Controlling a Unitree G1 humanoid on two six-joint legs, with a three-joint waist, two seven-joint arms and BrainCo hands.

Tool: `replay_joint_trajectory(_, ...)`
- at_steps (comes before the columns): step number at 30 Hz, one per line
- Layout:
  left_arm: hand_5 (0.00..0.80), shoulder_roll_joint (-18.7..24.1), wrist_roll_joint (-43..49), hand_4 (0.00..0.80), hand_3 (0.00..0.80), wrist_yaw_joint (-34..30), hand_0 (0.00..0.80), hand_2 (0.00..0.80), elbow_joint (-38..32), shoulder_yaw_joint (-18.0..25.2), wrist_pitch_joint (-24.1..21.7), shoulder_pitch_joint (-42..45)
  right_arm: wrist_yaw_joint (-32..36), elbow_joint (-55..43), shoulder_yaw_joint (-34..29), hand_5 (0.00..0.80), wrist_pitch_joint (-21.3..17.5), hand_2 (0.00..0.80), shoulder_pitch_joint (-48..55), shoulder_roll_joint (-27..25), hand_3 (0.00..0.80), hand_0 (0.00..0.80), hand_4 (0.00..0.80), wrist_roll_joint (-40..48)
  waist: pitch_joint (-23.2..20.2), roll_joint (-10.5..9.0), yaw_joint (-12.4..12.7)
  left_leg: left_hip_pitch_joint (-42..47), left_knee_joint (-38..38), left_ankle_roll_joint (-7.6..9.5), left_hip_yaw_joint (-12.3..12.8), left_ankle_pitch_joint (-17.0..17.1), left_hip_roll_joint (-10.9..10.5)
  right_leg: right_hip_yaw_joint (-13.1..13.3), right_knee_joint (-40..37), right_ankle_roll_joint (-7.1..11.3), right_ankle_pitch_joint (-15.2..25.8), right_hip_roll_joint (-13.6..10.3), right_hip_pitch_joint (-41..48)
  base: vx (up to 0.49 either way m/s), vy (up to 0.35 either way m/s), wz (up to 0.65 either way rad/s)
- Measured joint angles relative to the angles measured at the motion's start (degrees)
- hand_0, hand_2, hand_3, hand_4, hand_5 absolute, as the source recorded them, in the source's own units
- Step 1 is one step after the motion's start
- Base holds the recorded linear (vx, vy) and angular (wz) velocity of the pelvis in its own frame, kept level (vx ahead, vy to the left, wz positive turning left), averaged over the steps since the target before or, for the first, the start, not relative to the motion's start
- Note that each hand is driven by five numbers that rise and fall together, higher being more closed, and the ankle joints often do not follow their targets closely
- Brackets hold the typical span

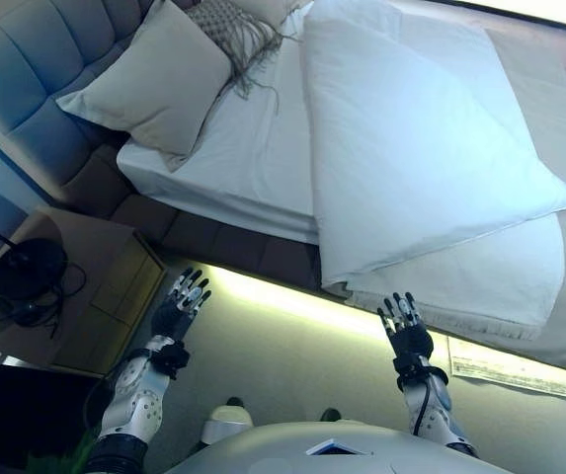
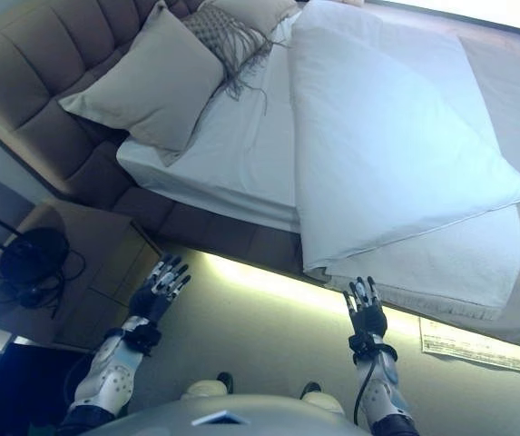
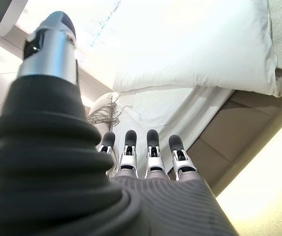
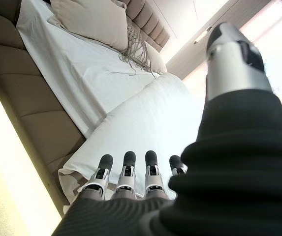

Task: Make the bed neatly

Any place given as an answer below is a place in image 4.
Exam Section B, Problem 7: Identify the white duvet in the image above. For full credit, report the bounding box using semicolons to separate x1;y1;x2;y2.
58;73;207;205

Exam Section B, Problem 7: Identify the woven fringed cushion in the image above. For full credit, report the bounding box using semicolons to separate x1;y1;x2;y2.
118;21;163;77

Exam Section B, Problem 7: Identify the beige tufted headboard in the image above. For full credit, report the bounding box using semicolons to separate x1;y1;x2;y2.
123;0;172;48

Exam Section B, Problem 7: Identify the large beige pillow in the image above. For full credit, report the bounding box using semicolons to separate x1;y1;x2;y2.
47;0;129;51

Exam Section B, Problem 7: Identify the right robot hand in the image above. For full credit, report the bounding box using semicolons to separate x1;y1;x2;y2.
57;22;282;236

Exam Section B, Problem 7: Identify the silver door handle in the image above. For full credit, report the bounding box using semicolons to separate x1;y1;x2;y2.
192;26;214;46

